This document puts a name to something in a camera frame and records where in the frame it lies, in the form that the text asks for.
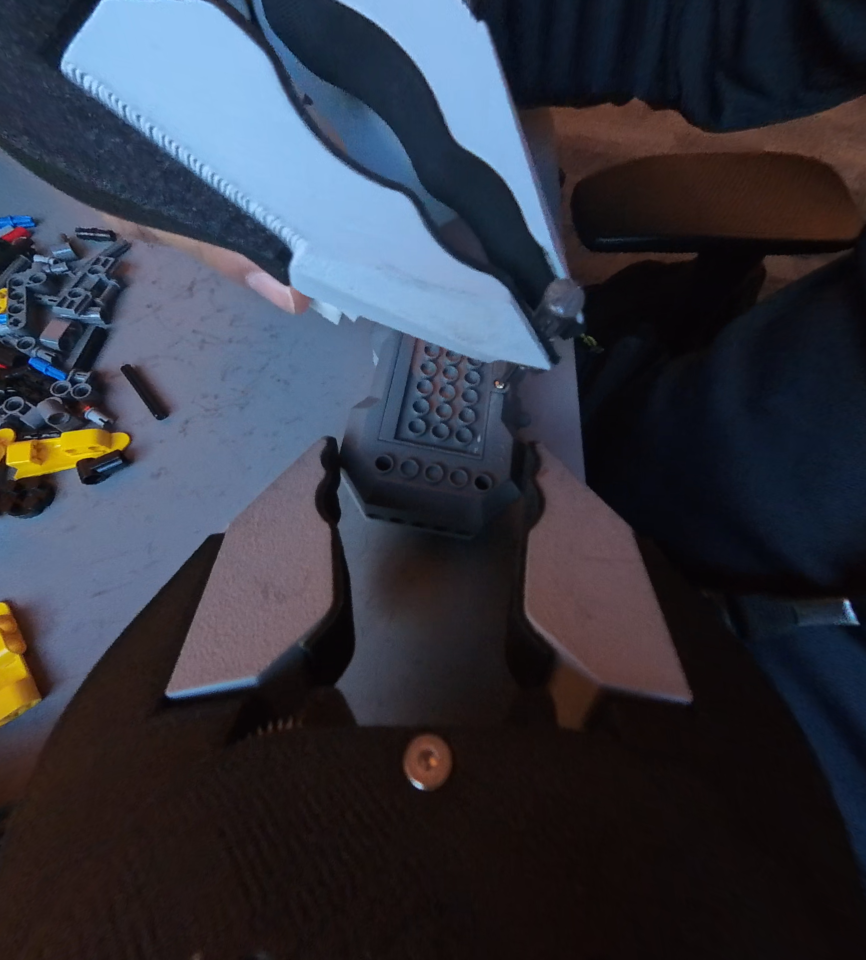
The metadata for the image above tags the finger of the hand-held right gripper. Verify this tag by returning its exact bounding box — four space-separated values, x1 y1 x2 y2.
262 0 572 320
60 0 557 370

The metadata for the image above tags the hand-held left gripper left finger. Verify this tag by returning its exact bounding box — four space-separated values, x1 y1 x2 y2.
164 437 359 702

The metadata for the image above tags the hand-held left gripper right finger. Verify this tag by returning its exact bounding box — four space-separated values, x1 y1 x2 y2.
506 438 696 730

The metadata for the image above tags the clear-handled screwdriver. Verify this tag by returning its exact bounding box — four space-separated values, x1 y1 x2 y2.
534 279 587 342

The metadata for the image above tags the grey studded battery box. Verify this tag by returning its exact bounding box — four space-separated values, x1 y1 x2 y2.
339 330 527 540

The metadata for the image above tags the person's right forearm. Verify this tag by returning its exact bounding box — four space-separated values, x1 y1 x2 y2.
470 0 866 136

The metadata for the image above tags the person's right hand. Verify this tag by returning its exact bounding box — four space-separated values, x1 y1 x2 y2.
241 258 314 316

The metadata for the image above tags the black axle rod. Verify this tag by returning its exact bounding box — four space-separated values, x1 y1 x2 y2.
121 363 171 421

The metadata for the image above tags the pile of small brick pieces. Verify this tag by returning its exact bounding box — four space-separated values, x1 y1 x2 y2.
0 213 134 522

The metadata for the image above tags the black chair armrest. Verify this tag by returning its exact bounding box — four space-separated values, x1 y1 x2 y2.
569 152 860 255

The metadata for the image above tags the short yellow curved piece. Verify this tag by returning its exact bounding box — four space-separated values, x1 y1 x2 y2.
0 601 44 732

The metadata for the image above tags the black cloth with zip pull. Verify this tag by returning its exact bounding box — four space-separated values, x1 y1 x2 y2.
574 251 771 481

